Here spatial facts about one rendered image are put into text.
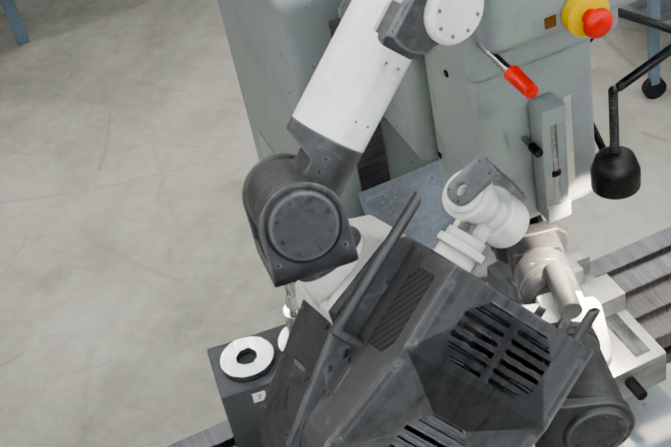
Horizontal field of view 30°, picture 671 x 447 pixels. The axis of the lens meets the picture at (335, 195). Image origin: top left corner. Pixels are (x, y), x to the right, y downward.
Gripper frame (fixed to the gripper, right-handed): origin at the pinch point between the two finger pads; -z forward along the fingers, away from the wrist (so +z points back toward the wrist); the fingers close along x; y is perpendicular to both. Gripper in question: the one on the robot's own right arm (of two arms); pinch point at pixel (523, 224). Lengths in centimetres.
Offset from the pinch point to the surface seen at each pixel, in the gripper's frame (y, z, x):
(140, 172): 125, -206, 94
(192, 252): 124, -156, 78
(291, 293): -4.2, 8.6, 39.6
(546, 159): -23.3, 12.5, -1.8
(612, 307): 18.2, 5.5, -13.0
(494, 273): 20.3, -10.8, 3.9
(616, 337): 20.1, 10.7, -12.0
